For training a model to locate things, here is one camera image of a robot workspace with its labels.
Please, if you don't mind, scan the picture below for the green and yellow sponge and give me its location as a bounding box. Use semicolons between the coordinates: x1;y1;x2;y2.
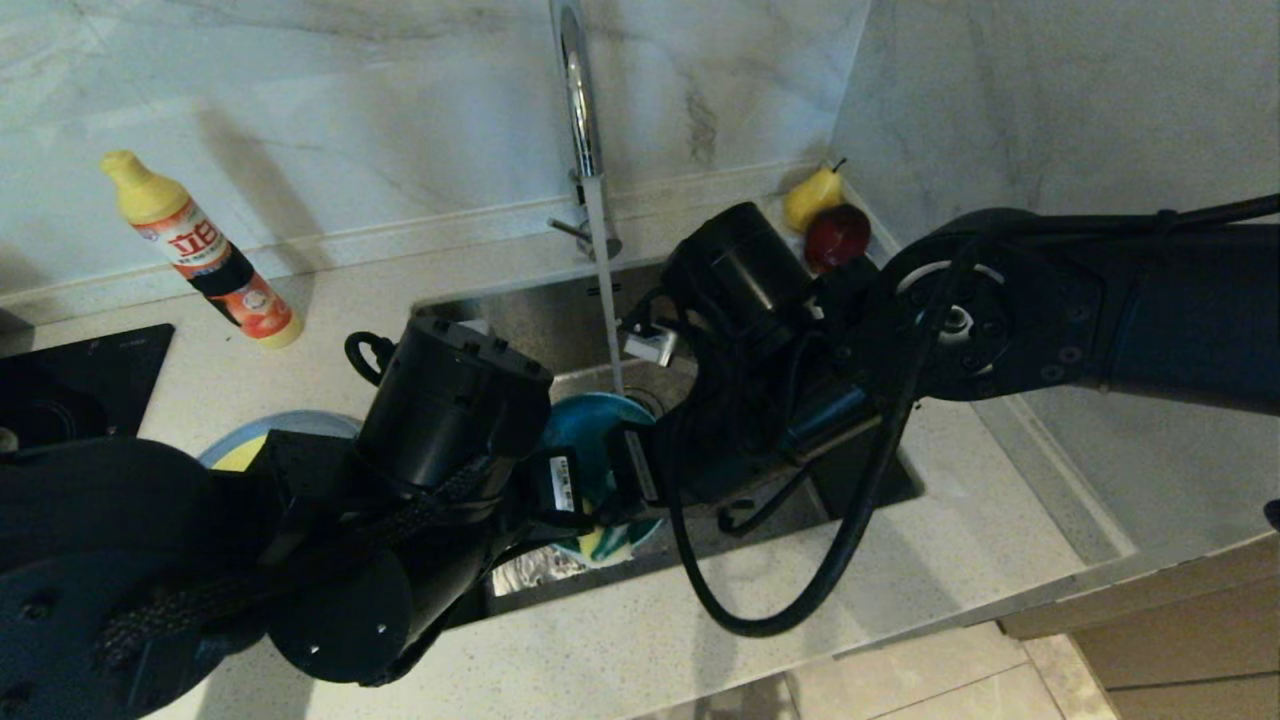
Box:
568;518;643;568

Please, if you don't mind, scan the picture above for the teal bowl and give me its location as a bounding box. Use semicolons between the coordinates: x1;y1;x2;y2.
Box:
540;392;666;561

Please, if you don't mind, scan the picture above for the orange dish soap bottle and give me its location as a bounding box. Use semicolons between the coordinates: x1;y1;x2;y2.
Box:
100;150;303;349

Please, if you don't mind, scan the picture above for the stainless steel sink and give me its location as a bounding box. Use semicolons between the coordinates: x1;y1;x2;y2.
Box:
405;262;926;629

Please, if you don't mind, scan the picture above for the black right wrist motor cylinder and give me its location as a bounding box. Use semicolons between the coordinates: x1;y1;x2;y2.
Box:
660;202;813;347

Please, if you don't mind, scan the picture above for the red apple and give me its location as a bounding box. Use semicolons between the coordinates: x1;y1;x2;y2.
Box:
806;204;871;271

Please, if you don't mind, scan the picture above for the yellow pear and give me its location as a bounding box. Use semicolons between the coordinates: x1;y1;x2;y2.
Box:
783;158;846;233

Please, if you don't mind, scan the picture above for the grey-blue plate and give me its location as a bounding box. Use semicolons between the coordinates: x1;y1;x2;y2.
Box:
198;410;363;471

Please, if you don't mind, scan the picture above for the yellow bowl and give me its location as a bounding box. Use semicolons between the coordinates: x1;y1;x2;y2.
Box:
212;438;269;471

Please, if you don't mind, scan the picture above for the chrome kitchen faucet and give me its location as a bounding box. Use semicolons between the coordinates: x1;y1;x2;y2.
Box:
546;0;623;264

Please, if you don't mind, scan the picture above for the black induction cooktop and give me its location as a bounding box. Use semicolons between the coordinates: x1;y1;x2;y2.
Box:
0;325;173;453

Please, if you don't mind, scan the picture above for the wooden cabinet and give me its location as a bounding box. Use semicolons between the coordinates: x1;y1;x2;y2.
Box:
997;530;1280;720

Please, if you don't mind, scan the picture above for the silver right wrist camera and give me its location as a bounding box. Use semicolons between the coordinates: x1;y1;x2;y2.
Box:
620;322;681;369

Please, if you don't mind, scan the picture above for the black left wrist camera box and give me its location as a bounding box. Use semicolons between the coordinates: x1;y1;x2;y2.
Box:
355;318;554;493

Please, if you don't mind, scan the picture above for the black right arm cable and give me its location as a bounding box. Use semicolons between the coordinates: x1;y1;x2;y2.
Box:
665;195;1280;639

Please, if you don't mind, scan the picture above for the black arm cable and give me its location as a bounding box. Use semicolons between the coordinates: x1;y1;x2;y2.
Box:
344;331;398;388
665;195;1280;639

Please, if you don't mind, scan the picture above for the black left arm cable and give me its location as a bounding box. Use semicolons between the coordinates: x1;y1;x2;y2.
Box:
344;331;398;388

